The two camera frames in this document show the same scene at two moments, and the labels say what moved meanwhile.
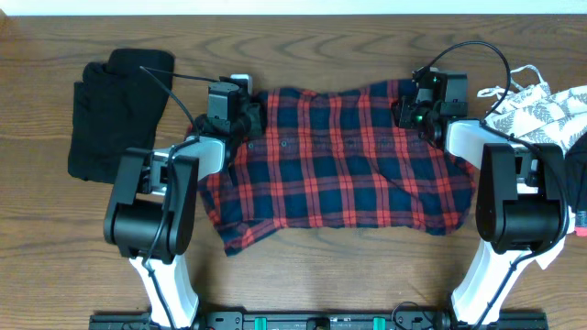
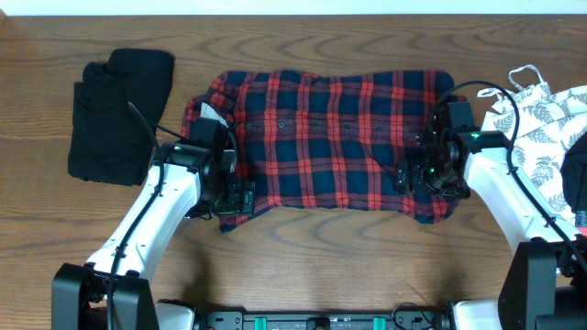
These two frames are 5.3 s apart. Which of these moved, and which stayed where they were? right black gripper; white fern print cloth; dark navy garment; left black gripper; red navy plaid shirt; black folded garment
Moved: red navy plaid shirt; right black gripper; left black gripper
Stayed: white fern print cloth; black folded garment; dark navy garment
